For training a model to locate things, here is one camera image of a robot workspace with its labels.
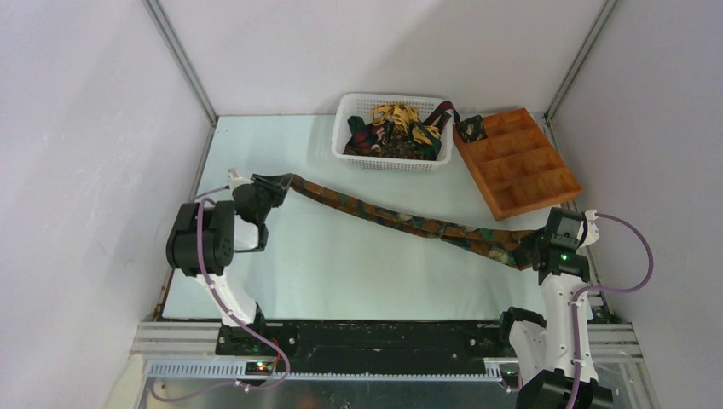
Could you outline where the rolled dark patterned tie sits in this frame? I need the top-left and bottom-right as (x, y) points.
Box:
(456, 115), (488, 143)

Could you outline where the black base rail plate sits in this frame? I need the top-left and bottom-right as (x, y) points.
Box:
(215, 320), (515, 376)

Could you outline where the dark floral patterned tie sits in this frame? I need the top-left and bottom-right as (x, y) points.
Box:
(291, 174), (533, 270)

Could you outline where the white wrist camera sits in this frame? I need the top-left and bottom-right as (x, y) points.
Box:
(580, 209), (600, 248)
(228, 168), (252, 192)

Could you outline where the orange compartment tray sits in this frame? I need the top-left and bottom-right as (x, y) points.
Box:
(454, 108), (583, 221)

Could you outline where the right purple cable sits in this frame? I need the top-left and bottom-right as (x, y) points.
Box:
(564, 211), (656, 409)

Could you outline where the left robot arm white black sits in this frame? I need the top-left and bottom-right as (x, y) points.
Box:
(165, 169), (292, 355)

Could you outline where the brown dark patterned tie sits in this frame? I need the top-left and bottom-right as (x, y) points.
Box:
(343, 126), (435, 160)

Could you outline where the red navy striped tie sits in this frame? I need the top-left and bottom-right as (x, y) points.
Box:
(423, 101), (460, 133)

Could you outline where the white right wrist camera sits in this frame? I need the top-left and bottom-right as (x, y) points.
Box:
(580, 209), (600, 248)

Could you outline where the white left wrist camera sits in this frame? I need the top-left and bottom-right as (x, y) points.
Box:
(228, 168), (252, 192)

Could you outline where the green navy plaid tie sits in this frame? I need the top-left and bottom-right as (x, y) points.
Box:
(343, 116), (441, 161)

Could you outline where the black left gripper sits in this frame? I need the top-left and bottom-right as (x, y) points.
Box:
(248, 173), (292, 223)

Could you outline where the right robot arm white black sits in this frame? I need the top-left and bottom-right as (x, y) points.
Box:
(495, 207), (613, 408)

